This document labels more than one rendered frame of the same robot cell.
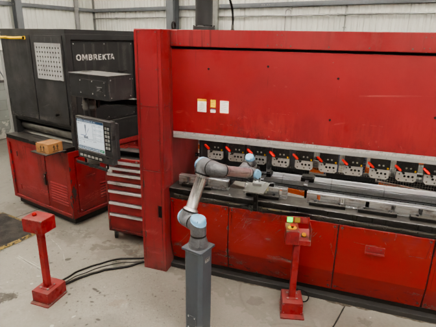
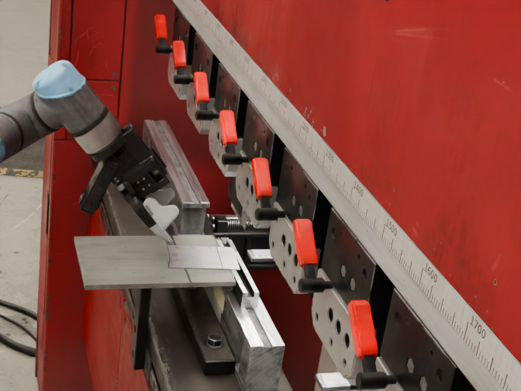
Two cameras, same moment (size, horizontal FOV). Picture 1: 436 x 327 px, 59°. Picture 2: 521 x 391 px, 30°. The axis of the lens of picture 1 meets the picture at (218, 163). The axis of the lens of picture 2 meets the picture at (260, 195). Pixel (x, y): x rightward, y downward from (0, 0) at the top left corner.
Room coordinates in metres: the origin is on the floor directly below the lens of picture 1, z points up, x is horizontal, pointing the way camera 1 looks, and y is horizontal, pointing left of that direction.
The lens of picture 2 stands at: (2.36, -1.67, 1.82)
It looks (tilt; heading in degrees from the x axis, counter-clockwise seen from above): 23 degrees down; 52
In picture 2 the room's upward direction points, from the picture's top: 8 degrees clockwise
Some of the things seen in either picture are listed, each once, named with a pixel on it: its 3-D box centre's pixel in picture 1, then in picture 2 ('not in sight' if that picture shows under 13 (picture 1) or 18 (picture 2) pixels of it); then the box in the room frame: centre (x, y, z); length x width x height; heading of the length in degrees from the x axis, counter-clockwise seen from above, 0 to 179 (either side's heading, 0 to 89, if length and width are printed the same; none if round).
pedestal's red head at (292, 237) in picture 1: (297, 230); not in sight; (2.85, -0.66, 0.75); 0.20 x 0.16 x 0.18; 85
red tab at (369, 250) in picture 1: (374, 251); not in sight; (2.83, -1.31, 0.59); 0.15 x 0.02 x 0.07; 71
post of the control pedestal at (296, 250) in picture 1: (294, 268); not in sight; (2.85, -0.66, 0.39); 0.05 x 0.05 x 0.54; 85
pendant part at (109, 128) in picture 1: (99, 139); not in sight; (3.12, 0.99, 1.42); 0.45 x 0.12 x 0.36; 55
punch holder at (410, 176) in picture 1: (406, 170); not in sight; (2.93, -1.50, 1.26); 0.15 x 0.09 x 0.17; 71
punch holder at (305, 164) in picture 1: (304, 159); (318, 221); (3.19, -0.74, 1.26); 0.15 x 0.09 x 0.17; 71
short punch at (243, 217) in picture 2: (261, 168); (241, 194); (3.31, -0.39, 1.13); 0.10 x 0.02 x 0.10; 71
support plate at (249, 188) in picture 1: (256, 187); (153, 261); (3.17, -0.34, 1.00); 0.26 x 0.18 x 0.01; 161
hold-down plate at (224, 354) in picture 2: (262, 195); (200, 320); (3.24, -0.41, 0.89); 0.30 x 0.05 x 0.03; 71
